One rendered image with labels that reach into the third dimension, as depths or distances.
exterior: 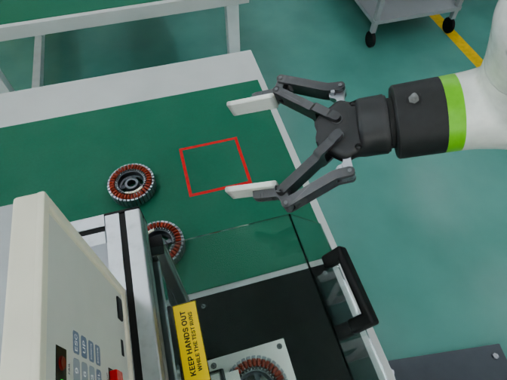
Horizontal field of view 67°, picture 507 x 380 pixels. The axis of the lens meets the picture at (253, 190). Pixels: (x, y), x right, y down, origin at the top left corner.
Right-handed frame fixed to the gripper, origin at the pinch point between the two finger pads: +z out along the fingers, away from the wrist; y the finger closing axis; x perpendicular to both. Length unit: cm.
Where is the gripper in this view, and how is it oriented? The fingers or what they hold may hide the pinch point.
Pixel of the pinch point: (238, 148)
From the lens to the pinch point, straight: 54.3
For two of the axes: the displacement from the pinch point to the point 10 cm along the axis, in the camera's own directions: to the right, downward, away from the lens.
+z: -9.5, 1.2, 2.8
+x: -3.1, -3.5, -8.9
